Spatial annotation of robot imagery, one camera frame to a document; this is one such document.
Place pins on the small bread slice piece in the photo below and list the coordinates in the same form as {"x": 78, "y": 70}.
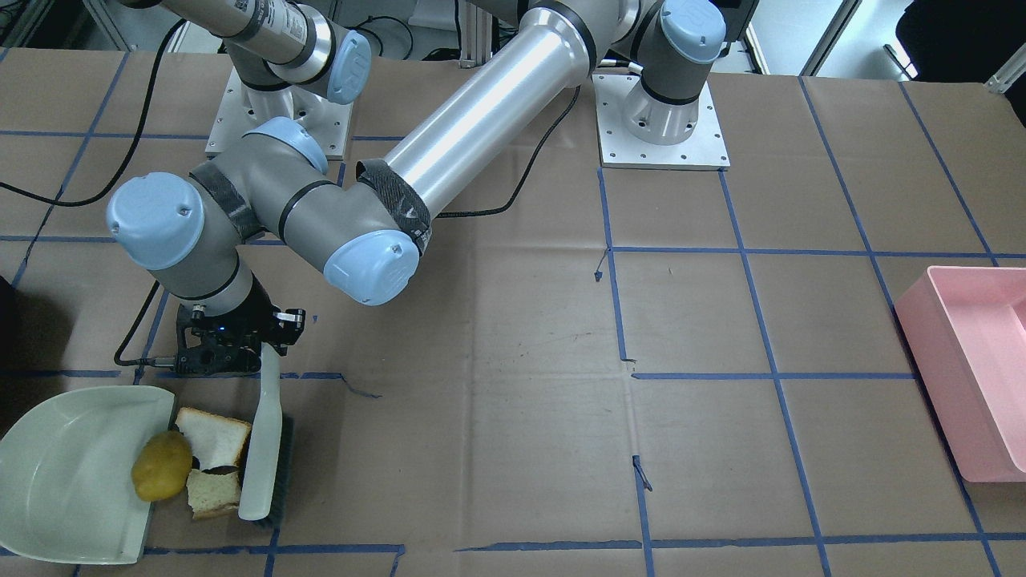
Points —
{"x": 211, "y": 495}

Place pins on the pink plastic bin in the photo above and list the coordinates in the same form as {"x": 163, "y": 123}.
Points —
{"x": 965, "y": 329}

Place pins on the large bread slice piece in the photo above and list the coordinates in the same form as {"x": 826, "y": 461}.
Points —
{"x": 216, "y": 441}

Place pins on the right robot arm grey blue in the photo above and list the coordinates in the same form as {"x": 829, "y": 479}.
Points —
{"x": 289, "y": 60}

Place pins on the pale green dustpan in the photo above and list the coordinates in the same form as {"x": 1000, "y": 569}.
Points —
{"x": 66, "y": 489}

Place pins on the yellow potato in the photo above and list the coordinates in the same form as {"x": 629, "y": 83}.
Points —
{"x": 162, "y": 468}

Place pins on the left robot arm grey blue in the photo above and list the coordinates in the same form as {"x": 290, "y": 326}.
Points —
{"x": 367, "y": 239}

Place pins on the white hand brush black bristles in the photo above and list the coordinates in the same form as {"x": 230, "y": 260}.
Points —
{"x": 268, "y": 466}

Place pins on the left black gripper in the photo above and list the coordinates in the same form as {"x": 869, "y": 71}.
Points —
{"x": 258, "y": 307}

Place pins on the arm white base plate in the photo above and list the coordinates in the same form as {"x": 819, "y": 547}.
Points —
{"x": 705, "y": 144}
{"x": 243, "y": 109}

